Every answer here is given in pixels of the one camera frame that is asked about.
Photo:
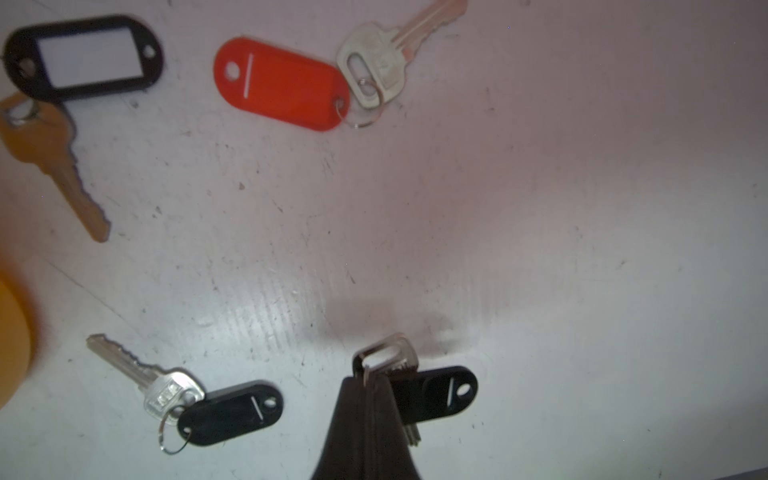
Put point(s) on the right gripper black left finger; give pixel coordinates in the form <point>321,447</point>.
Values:
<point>342,456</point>

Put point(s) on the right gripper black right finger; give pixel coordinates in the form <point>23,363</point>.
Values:
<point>388,454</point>

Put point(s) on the black tag key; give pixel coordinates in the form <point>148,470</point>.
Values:
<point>52,63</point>
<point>187,413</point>
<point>420,395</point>

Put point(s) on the yellow storage tray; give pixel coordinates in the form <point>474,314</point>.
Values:
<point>17,341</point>

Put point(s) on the orange red tag key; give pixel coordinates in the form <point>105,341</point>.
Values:
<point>277,83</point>

